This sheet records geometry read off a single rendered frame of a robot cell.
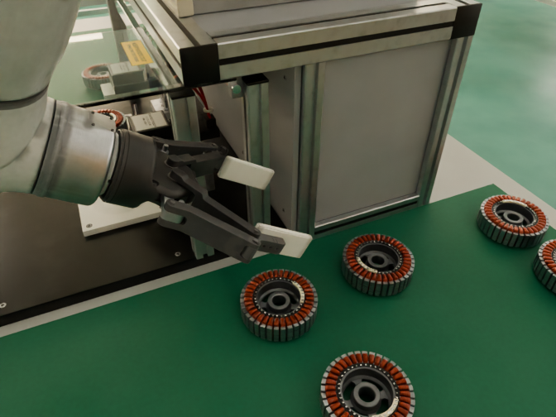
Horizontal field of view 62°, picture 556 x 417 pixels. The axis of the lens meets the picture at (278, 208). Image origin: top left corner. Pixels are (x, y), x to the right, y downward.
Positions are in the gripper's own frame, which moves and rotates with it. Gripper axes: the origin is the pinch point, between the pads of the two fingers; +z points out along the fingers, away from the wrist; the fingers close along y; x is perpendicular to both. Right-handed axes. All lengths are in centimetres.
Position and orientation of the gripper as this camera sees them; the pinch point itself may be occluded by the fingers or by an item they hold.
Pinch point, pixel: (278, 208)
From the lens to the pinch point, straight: 55.9
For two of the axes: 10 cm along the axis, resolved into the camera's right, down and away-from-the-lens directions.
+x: -4.7, 7.8, 4.2
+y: -3.1, -5.9, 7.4
